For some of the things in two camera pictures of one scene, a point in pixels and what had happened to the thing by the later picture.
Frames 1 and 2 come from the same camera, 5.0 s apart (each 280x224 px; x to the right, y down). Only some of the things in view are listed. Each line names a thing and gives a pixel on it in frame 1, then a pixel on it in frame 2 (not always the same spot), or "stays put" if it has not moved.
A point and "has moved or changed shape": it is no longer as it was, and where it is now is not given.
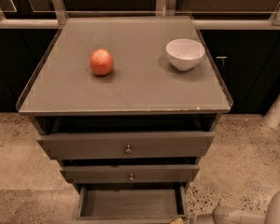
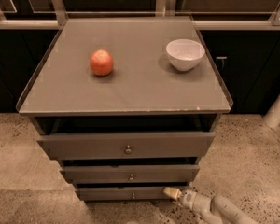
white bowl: x=185 y=54 stays put
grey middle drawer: x=130 y=173 stays put
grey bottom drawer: x=131 y=203 has moved or changed shape
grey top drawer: x=128 y=146 stays put
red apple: x=101 y=62 stays put
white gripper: x=200 y=218 to x=188 y=199
